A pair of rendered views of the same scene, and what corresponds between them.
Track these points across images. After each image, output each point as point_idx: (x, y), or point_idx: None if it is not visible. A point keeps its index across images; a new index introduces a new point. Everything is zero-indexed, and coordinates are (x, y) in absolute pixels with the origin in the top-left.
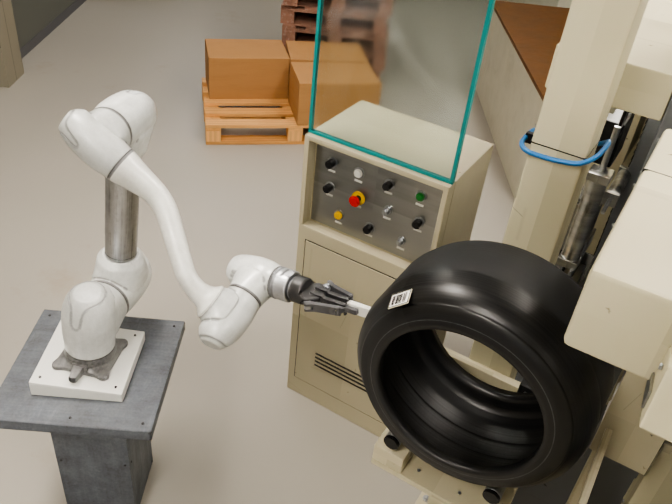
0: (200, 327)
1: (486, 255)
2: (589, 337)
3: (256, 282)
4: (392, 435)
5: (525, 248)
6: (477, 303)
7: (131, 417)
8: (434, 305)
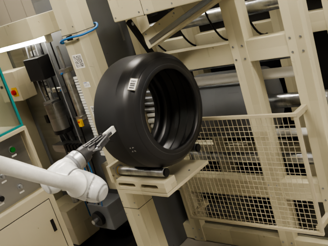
0: (94, 189)
1: (120, 62)
2: None
3: (71, 165)
4: (164, 168)
5: None
6: (149, 58)
7: None
8: (143, 71)
